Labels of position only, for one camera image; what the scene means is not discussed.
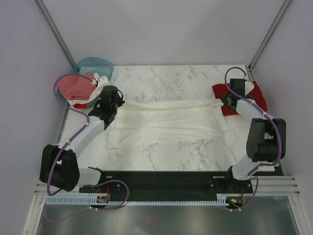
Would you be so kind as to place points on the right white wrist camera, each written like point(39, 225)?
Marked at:
point(249, 86)

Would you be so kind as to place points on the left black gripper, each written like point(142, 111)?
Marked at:
point(120, 101)

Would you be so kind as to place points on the pink t shirt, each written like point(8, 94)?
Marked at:
point(75, 87)

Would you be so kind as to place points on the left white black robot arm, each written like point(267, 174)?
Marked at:
point(59, 166)

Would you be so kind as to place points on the aluminium frame post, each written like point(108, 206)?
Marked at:
point(270, 32)
point(55, 31)

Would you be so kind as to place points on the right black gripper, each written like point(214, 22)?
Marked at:
point(225, 101)

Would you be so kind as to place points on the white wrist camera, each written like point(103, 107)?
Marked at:
point(249, 86)
point(101, 81)

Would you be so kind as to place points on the white slotted cable duct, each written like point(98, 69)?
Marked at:
point(92, 200)

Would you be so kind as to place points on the aluminium extrusion crossbar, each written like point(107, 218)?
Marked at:
point(216, 186)

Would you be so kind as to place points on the right aluminium frame post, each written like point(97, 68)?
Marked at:
point(270, 32)

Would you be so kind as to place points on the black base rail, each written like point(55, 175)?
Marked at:
point(162, 184)

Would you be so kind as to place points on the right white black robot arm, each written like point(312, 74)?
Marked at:
point(266, 141)

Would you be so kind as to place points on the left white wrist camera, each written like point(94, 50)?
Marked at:
point(101, 81)

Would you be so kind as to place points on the white shirt red trim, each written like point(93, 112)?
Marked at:
point(93, 96)

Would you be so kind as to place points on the white t shirt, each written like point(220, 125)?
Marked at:
point(139, 124)

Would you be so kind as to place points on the left aluminium frame post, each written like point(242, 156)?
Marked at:
point(55, 31)

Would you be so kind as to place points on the teal plastic basket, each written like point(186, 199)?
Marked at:
point(88, 64)

